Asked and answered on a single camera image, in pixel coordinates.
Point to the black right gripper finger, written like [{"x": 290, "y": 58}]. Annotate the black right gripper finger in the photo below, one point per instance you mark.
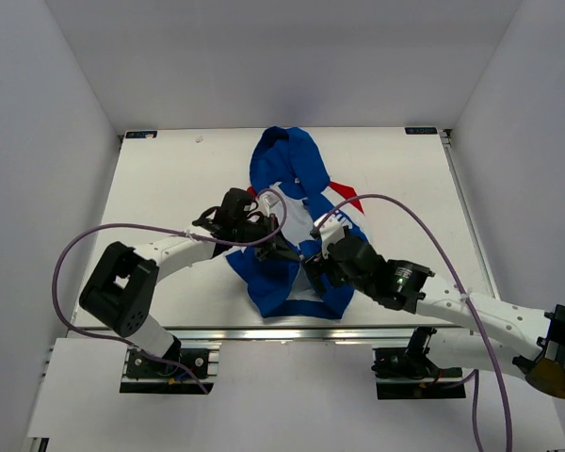
[
  {"x": 325, "y": 278},
  {"x": 313, "y": 256}
]

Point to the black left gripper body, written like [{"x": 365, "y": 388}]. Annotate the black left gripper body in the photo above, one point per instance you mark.
[{"x": 249, "y": 231}]

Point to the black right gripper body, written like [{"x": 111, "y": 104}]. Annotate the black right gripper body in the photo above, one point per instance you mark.
[{"x": 357, "y": 282}]

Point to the blue white red hooded jacket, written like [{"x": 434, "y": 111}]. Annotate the blue white red hooded jacket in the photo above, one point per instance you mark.
[{"x": 289, "y": 162}]

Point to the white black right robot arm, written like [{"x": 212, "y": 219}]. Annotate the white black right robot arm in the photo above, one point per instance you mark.
[{"x": 527, "y": 342}]

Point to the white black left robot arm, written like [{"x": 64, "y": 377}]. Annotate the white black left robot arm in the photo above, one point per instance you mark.
[{"x": 119, "y": 291}]

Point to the blue right corner label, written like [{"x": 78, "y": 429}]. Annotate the blue right corner label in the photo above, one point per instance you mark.
[{"x": 421, "y": 130}]

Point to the blue corner label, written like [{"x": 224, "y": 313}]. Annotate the blue corner label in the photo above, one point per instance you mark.
[
  {"x": 421, "y": 130},
  {"x": 141, "y": 134}
]

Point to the blue left corner label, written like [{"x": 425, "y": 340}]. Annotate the blue left corner label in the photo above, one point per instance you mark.
[{"x": 141, "y": 134}]

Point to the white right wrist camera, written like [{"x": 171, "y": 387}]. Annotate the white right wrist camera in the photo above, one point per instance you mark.
[{"x": 329, "y": 231}]

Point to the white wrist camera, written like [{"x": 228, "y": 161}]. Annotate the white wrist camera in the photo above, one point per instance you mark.
[
  {"x": 265, "y": 203},
  {"x": 329, "y": 231}
]

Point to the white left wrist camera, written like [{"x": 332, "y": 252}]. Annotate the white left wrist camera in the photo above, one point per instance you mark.
[{"x": 265, "y": 203}]

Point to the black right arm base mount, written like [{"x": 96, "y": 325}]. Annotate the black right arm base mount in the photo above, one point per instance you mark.
[{"x": 406, "y": 373}]

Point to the aluminium front table rail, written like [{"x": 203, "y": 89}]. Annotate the aluminium front table rail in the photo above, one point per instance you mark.
[{"x": 289, "y": 334}]

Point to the aluminium right side rail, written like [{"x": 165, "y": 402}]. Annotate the aluminium right side rail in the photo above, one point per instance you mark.
[{"x": 481, "y": 255}]

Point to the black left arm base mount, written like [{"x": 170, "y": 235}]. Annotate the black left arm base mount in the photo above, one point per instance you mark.
[{"x": 141, "y": 376}]

